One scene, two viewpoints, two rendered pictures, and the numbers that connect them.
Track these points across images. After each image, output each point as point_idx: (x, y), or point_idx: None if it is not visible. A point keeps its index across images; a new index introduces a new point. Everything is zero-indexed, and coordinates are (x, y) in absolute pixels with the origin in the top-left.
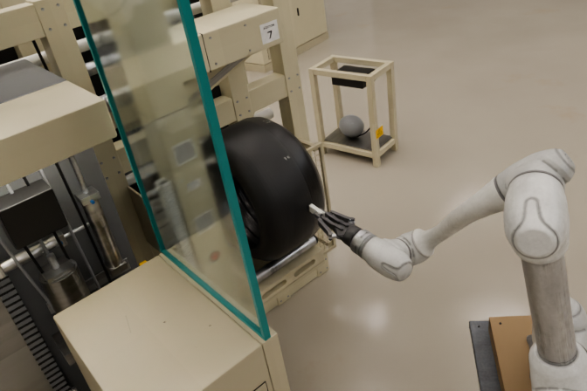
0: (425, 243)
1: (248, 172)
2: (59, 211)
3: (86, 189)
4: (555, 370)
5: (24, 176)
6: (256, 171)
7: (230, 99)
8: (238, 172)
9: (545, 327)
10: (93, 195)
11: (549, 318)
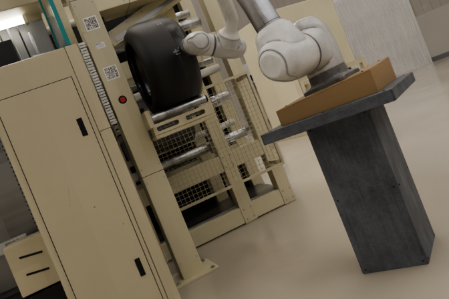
0: (224, 29)
1: (132, 34)
2: (15, 53)
3: (38, 53)
4: (260, 32)
5: None
6: (136, 31)
7: None
8: (129, 37)
9: None
10: (40, 53)
11: None
